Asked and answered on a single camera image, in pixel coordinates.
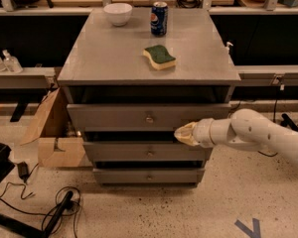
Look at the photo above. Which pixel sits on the blue Pepsi soda can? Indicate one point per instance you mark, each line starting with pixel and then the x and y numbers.
pixel 159 18

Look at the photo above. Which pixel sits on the green yellow sponge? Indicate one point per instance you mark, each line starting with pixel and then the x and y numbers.
pixel 159 57

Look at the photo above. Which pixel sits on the clear sanitizer bottle right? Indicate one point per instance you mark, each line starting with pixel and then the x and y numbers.
pixel 12 63

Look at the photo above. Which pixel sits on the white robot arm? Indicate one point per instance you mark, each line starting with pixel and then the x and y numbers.
pixel 245 130

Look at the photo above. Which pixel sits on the black power adapter left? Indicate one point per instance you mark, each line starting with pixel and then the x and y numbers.
pixel 23 171

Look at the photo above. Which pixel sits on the brown cardboard box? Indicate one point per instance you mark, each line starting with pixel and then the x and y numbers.
pixel 49 128

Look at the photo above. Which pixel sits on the grey top drawer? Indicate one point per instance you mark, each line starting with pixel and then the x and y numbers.
pixel 141 117

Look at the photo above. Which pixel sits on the grey middle drawer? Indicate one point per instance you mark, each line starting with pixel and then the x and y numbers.
pixel 123 152

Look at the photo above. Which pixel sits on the grey drawer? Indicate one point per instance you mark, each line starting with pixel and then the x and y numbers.
pixel 141 117
pixel 142 176
pixel 123 152

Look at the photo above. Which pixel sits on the small white pump bottle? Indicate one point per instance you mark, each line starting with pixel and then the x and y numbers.
pixel 229 47

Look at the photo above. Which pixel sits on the grey bottom drawer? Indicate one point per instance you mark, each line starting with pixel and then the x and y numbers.
pixel 142 176

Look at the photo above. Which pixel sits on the white ceramic bowl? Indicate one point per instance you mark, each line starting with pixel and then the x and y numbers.
pixel 118 14

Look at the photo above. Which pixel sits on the black stand leg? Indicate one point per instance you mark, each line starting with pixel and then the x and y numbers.
pixel 27 231

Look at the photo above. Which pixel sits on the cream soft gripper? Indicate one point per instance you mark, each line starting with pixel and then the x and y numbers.
pixel 202 132

